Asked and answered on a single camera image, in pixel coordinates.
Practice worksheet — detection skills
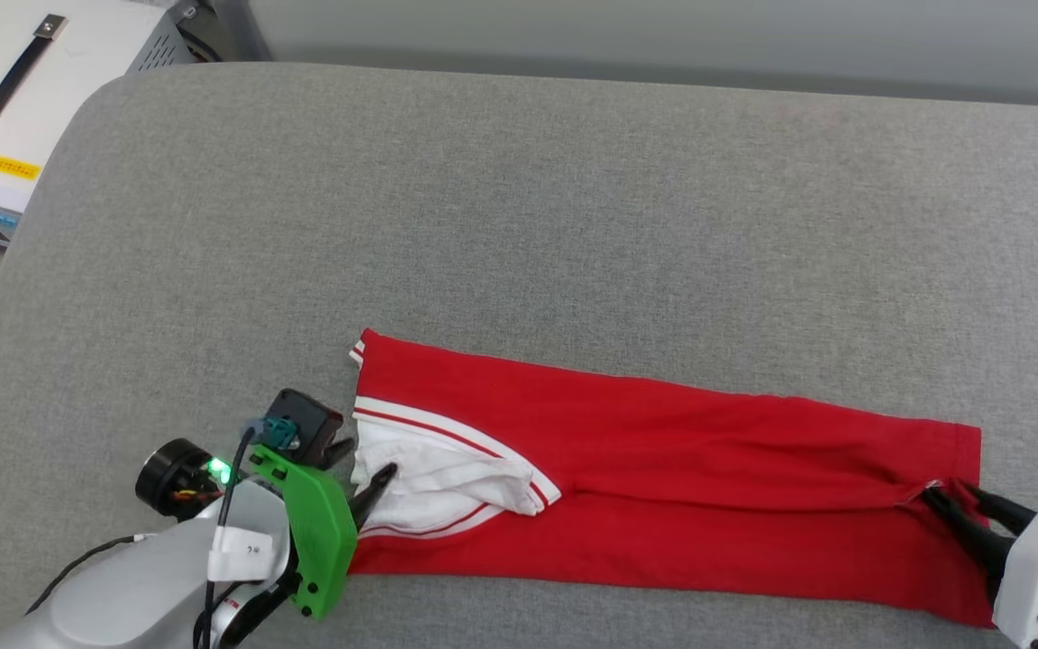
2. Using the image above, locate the teal left camera connector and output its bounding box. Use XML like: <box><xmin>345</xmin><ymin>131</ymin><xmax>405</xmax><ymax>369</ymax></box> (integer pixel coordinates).
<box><xmin>259</xmin><ymin>416</ymin><xmax>301</xmax><ymax>451</ymax></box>

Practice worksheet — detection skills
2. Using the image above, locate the black strap box handle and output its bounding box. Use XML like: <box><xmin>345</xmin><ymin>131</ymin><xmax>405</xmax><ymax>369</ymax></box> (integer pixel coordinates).
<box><xmin>0</xmin><ymin>14</ymin><xmax>70</xmax><ymax>140</ymax></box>

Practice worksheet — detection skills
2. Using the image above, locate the black left gripper motor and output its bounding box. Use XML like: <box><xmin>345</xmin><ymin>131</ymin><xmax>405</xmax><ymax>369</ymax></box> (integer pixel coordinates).
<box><xmin>133</xmin><ymin>438</ymin><xmax>233</xmax><ymax>523</ymax></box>

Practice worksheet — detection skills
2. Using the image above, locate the grey fabric sofa cushion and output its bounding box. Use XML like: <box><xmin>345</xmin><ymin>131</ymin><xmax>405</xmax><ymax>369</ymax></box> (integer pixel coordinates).
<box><xmin>0</xmin><ymin>60</ymin><xmax>1038</xmax><ymax>649</ymax></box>

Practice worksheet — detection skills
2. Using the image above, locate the red and white garment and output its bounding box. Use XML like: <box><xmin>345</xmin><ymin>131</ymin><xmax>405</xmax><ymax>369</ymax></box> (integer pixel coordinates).
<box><xmin>347</xmin><ymin>328</ymin><xmax>997</xmax><ymax>630</ymax></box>

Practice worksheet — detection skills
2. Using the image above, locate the black left camera cable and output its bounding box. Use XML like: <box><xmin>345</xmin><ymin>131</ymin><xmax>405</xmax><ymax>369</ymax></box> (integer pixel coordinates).
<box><xmin>200</xmin><ymin>427</ymin><xmax>257</xmax><ymax>649</ymax></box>

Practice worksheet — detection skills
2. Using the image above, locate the white equipment box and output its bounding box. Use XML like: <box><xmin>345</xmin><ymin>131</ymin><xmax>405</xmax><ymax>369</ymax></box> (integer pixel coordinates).
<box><xmin>0</xmin><ymin>0</ymin><xmax>197</xmax><ymax>250</ymax></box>

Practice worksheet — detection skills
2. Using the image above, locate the grey metal table leg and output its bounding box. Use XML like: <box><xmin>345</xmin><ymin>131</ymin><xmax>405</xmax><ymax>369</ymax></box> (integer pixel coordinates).
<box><xmin>209</xmin><ymin>0</ymin><xmax>271</xmax><ymax>63</ymax></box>

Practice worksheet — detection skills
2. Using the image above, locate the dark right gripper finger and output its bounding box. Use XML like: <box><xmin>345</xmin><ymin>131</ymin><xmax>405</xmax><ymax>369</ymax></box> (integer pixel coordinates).
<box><xmin>921</xmin><ymin>489</ymin><xmax>1017</xmax><ymax>580</ymax></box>
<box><xmin>959</xmin><ymin>484</ymin><xmax>1038</xmax><ymax>534</ymax></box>

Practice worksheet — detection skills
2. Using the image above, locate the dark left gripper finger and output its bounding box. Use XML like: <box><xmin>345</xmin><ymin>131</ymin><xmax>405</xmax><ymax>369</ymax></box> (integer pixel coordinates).
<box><xmin>320</xmin><ymin>435</ymin><xmax>358</xmax><ymax>471</ymax></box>
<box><xmin>351</xmin><ymin>464</ymin><xmax>399</xmax><ymax>529</ymax></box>

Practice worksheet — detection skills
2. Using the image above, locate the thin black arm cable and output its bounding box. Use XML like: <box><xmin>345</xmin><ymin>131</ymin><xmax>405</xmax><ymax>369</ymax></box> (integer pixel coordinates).
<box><xmin>24</xmin><ymin>533</ymin><xmax>158</xmax><ymax>617</ymax></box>

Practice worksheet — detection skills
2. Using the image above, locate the white cable tag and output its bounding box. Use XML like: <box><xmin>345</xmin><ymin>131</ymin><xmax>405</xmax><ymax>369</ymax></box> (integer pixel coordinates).
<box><xmin>205</xmin><ymin>526</ymin><xmax>274</xmax><ymax>583</ymax></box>

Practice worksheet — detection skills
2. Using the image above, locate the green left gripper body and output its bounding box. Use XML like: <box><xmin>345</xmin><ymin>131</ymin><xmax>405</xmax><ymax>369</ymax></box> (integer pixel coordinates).
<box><xmin>251</xmin><ymin>443</ymin><xmax>360</xmax><ymax>621</ymax></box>

